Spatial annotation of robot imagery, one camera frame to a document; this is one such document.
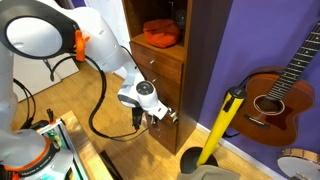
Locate black stanchion base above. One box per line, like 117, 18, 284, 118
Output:
180, 147, 218, 174

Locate grey cloth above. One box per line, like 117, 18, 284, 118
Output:
176, 165, 240, 180

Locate brown wooden drawer cabinet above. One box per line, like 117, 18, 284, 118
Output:
122, 0, 233, 154

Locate orange beanie hat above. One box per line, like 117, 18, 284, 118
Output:
143, 19, 181, 48

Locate acoustic guitar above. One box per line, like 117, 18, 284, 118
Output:
231, 22, 320, 147

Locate banjo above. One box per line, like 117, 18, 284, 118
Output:
277, 148, 320, 180

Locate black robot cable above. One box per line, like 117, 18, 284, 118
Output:
43, 44, 150, 141

